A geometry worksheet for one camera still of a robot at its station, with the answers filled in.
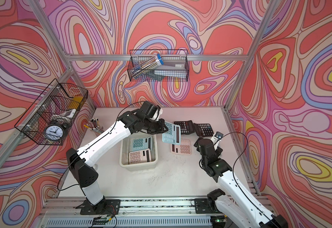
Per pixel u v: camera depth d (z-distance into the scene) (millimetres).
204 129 1036
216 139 666
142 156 883
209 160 579
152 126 631
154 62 783
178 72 885
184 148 934
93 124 920
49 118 748
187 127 1044
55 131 677
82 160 437
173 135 784
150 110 585
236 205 554
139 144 959
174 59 885
